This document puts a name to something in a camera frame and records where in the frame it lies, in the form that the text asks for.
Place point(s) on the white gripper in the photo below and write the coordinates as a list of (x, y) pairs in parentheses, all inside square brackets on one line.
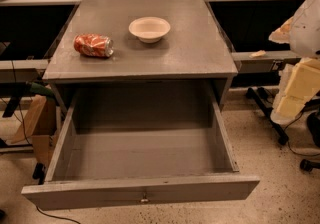
[(306, 31)]

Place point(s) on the brass top drawer knob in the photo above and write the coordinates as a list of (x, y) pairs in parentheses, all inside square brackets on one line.
[(144, 199)]

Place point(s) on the cardboard box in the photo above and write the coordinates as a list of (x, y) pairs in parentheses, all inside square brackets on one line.
[(39, 128)]

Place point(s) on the grey top drawer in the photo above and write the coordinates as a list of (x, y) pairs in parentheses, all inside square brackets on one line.
[(119, 141)]

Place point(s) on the white paper bowl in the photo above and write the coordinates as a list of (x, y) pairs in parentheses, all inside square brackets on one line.
[(149, 29)]

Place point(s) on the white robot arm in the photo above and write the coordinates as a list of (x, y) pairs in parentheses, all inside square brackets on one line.
[(299, 83)]

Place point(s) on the green tool handle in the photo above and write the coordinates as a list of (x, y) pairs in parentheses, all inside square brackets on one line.
[(40, 89)]

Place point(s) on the grey drawer cabinet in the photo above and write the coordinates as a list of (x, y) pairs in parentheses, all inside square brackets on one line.
[(193, 48)]

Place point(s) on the crushed orange soda can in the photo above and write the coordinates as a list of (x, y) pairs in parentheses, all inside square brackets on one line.
[(94, 45)]

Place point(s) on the small cream scrap on rail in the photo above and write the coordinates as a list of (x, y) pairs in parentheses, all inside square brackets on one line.
[(257, 54)]

